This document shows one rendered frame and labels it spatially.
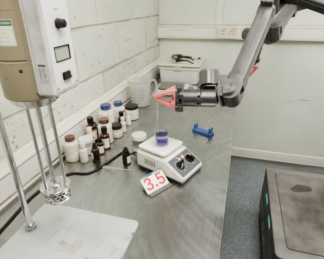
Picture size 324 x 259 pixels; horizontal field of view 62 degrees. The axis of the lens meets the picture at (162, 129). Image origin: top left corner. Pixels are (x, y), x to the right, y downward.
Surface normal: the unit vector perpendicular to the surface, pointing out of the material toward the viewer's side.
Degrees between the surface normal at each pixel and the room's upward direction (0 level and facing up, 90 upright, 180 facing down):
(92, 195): 0
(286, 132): 90
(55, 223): 0
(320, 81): 90
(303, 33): 90
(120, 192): 0
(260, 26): 44
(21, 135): 90
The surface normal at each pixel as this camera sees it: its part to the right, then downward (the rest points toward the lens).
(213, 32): -0.28, 0.42
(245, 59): -0.29, -0.37
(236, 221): -0.01, -0.90
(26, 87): 0.28, 0.41
